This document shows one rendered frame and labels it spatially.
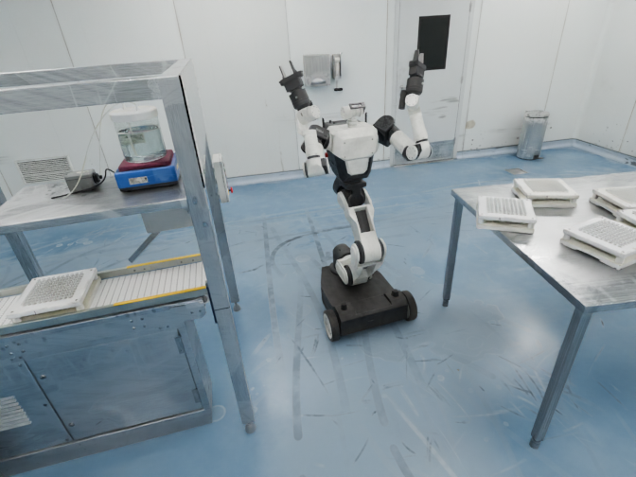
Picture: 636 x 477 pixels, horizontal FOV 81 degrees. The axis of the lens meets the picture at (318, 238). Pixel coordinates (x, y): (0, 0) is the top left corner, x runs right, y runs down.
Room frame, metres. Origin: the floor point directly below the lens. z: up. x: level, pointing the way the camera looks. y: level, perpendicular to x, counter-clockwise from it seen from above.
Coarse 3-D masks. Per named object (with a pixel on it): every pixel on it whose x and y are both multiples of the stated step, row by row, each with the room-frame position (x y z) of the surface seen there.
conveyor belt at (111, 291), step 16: (160, 272) 1.41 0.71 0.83; (176, 272) 1.40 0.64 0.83; (192, 272) 1.39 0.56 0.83; (112, 288) 1.31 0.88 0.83; (128, 288) 1.30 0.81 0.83; (144, 288) 1.29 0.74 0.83; (160, 288) 1.28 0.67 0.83; (176, 288) 1.27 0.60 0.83; (0, 304) 1.24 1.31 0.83; (96, 304) 1.20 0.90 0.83; (0, 320) 1.14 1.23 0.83
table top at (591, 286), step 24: (456, 192) 2.01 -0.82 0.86; (480, 192) 1.99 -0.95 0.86; (504, 192) 1.96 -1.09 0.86; (576, 192) 1.90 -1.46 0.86; (552, 216) 1.64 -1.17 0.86; (576, 216) 1.62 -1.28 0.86; (504, 240) 1.47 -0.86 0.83; (528, 240) 1.42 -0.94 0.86; (552, 240) 1.41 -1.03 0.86; (528, 264) 1.29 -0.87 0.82; (552, 264) 1.23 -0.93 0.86; (576, 264) 1.22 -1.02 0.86; (600, 264) 1.21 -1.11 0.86; (576, 288) 1.07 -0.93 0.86; (600, 288) 1.06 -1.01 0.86; (624, 288) 1.05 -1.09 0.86
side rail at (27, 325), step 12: (144, 300) 1.16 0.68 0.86; (156, 300) 1.17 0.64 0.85; (168, 300) 1.18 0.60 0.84; (72, 312) 1.11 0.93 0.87; (84, 312) 1.11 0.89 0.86; (96, 312) 1.12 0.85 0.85; (108, 312) 1.13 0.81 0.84; (12, 324) 1.07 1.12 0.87; (24, 324) 1.07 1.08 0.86; (36, 324) 1.07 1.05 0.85; (48, 324) 1.08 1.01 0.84
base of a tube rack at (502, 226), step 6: (486, 222) 1.57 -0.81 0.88; (492, 222) 1.56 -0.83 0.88; (498, 222) 1.56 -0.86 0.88; (504, 222) 1.56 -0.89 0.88; (486, 228) 1.55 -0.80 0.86; (492, 228) 1.54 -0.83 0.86; (498, 228) 1.53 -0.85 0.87; (504, 228) 1.52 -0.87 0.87; (510, 228) 1.51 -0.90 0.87; (516, 228) 1.50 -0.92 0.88; (522, 228) 1.49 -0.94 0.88; (528, 228) 1.49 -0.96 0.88; (534, 228) 1.48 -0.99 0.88
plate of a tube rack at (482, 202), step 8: (480, 200) 1.73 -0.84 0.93; (512, 200) 1.70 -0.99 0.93; (520, 200) 1.70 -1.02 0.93; (528, 200) 1.69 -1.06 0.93; (480, 208) 1.63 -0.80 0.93; (528, 208) 1.60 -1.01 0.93; (480, 216) 1.56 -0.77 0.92; (488, 216) 1.55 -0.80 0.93; (496, 216) 1.54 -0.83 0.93; (504, 216) 1.54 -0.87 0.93; (512, 216) 1.53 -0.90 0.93; (520, 216) 1.53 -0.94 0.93; (528, 216) 1.52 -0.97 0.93
